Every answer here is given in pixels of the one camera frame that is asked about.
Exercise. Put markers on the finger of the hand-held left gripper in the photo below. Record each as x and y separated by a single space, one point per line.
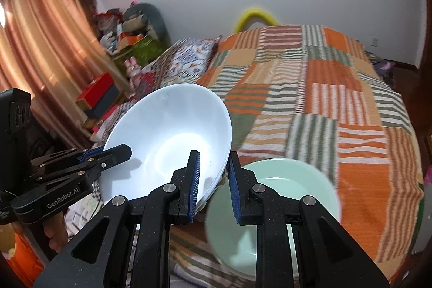
89 154
114 154

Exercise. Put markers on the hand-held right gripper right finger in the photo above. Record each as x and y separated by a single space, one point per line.
233 193

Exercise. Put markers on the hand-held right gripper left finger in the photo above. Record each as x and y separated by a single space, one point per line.
195 190

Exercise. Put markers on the white bowl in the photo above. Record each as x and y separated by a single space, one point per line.
168 126

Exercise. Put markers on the green bowl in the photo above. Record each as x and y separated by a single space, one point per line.
303 186

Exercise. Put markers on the person's left hand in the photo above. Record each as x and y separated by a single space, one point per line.
57 234

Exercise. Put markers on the dark blue box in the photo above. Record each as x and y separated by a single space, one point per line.
104 102

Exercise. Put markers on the orange clothing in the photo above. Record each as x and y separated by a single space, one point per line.
23 257

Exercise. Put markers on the red box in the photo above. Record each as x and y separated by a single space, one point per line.
96 89

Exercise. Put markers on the pink rabbit toy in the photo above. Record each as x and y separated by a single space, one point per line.
134 72

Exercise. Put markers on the green storage box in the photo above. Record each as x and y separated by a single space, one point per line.
141 51

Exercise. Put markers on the patterned checkered quilt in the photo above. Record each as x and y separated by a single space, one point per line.
189 58

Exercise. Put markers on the striped patchwork blanket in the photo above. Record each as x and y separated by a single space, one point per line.
320 105

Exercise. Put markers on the brown curtain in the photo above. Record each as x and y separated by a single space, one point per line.
44 38

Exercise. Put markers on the red plastic bag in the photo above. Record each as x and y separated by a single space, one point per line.
106 21

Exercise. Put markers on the grey plush toy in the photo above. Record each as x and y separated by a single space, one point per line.
145 16

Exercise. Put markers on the yellow foam tube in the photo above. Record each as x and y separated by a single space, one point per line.
254 13

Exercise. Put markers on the dark purple bag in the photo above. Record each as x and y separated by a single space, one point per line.
383 66

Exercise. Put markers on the white wall socket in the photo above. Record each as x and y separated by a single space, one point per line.
374 41

